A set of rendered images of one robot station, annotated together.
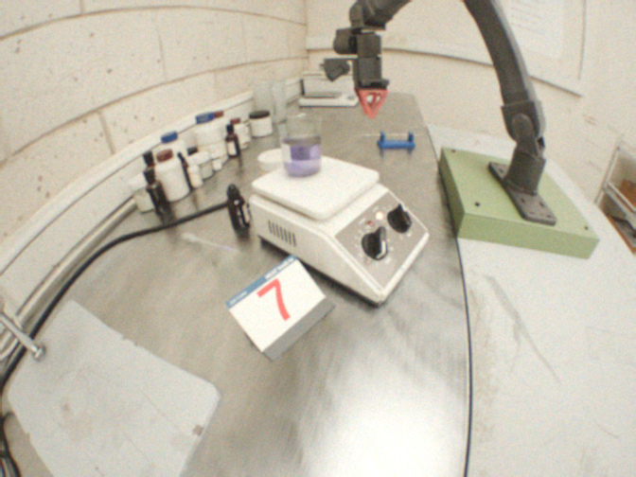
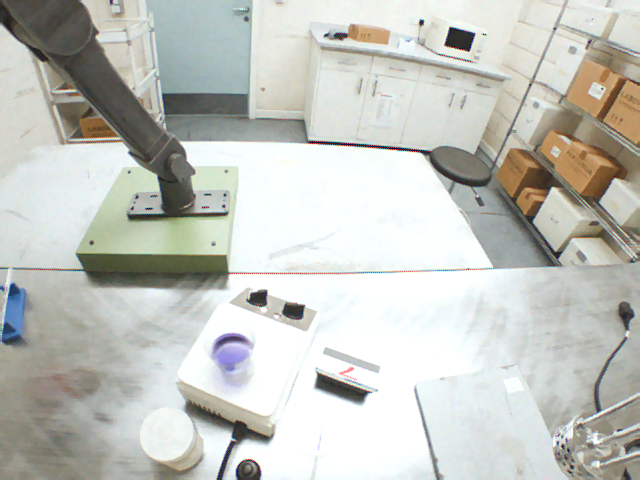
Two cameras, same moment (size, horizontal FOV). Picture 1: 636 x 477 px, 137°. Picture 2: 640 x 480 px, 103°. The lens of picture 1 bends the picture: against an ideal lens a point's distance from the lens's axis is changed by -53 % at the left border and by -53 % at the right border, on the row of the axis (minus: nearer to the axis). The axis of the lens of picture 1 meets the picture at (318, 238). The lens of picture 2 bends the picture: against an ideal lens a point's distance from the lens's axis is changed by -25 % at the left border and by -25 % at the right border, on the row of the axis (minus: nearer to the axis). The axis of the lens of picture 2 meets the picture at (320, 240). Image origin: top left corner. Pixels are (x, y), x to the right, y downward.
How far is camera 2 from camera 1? 0.43 m
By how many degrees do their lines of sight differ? 82
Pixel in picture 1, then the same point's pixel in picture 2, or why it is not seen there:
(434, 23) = not seen: outside the picture
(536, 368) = (334, 240)
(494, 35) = (115, 96)
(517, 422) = (366, 252)
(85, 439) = (510, 435)
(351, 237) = (297, 324)
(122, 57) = not seen: outside the picture
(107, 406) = (483, 439)
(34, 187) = not seen: outside the picture
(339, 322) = (336, 341)
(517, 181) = (186, 201)
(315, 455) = (413, 328)
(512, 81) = (149, 134)
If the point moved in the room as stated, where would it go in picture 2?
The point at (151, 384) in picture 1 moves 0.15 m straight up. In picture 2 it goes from (445, 421) to (504, 379)
